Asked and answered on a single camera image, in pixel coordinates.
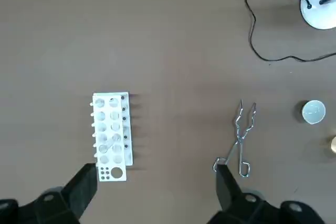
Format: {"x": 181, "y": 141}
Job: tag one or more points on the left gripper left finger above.
{"x": 81, "y": 190}

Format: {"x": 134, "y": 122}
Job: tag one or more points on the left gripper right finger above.
{"x": 228, "y": 192}

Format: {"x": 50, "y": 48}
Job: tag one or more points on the clear glass test tube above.
{"x": 106, "y": 147}

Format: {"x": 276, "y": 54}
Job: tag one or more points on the white test tube rack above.
{"x": 110, "y": 161}

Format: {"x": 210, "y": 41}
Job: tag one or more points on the metal crucible tongs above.
{"x": 240, "y": 140}

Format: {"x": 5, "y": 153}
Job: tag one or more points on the glass beaker yellow liquid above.
{"x": 334, "y": 145}

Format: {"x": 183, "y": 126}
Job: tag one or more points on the small white ceramic dish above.
{"x": 313, "y": 111}

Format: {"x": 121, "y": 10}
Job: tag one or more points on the white desk lamp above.
{"x": 319, "y": 11}

